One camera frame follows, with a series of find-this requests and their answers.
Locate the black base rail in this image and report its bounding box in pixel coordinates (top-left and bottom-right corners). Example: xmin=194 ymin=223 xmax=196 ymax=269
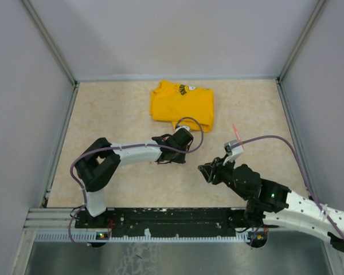
xmin=42 ymin=207 xmax=280 ymax=244

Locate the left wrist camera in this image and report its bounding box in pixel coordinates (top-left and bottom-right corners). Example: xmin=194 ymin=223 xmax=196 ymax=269
xmin=175 ymin=125 xmax=191 ymax=132

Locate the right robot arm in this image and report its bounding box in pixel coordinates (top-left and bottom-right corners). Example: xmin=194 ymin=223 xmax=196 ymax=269
xmin=198 ymin=158 xmax=344 ymax=253

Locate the orange pink highlighter pen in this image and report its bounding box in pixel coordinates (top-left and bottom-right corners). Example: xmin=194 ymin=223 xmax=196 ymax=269
xmin=232 ymin=124 xmax=244 ymax=148

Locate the aluminium frame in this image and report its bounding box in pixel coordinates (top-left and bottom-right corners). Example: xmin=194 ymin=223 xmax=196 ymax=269
xmin=8 ymin=0 xmax=344 ymax=275

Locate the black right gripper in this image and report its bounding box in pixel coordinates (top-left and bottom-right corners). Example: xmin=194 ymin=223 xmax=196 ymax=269
xmin=198 ymin=153 xmax=250 ymax=201

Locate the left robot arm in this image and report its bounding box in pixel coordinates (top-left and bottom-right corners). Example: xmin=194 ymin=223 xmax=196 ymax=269
xmin=71 ymin=126 xmax=194 ymax=227

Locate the yellow folded t-shirt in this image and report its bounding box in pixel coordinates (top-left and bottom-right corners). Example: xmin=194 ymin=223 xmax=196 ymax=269
xmin=149 ymin=80 xmax=214 ymax=133

